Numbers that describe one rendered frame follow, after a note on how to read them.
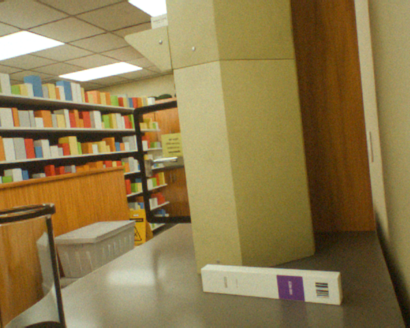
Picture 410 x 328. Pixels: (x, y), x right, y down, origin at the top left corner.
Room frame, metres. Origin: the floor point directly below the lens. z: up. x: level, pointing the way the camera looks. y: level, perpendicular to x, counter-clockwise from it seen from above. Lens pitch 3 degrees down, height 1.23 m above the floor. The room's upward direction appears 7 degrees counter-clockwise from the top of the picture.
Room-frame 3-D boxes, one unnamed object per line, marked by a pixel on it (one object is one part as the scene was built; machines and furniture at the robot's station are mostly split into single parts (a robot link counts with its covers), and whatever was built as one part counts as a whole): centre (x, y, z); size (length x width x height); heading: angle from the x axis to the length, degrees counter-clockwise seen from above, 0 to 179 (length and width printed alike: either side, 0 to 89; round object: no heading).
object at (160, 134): (1.23, 0.08, 1.19); 0.30 x 0.01 x 0.40; 62
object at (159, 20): (0.98, 0.05, 1.54); 0.05 x 0.05 x 0.06; 65
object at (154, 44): (1.03, 0.03, 1.46); 0.32 x 0.12 x 0.10; 159
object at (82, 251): (3.16, 0.94, 0.49); 0.60 x 0.42 x 0.33; 159
